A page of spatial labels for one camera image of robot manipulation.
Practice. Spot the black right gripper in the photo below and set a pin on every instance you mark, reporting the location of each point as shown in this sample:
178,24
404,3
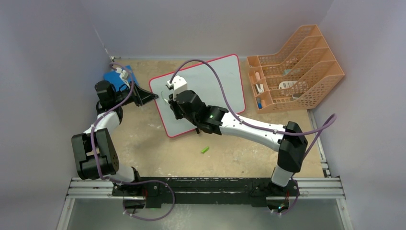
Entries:
174,106

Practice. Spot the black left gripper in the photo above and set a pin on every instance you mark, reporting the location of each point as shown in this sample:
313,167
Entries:
140,96

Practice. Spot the green marker cap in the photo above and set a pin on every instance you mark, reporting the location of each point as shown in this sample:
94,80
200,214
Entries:
205,150

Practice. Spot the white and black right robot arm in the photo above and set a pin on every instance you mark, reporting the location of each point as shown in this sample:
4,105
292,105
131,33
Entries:
283,139

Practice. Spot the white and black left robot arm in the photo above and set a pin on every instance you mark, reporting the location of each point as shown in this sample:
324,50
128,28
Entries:
94,152

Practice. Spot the blue box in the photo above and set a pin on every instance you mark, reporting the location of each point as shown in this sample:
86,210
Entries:
112,81

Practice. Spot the blue item in organizer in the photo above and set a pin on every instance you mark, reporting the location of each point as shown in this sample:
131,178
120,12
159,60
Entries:
259,102

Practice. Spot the white stapler in organizer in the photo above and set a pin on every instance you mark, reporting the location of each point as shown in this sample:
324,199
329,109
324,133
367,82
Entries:
259,88

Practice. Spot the white remote in organizer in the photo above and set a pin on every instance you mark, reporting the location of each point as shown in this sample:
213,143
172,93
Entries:
287,84

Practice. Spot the orange plastic desk organizer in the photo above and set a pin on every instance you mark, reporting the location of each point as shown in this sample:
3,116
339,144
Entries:
306,58

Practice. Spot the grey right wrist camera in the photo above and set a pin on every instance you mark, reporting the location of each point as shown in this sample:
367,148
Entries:
178,84

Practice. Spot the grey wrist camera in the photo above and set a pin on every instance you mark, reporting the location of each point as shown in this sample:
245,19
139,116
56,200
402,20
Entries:
123,75
178,84

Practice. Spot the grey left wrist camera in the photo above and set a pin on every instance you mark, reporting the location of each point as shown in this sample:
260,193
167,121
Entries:
123,75

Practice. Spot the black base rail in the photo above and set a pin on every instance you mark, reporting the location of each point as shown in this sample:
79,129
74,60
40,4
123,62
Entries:
256,192

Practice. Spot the aluminium frame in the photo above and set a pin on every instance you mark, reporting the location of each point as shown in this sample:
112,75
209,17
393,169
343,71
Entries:
328,187

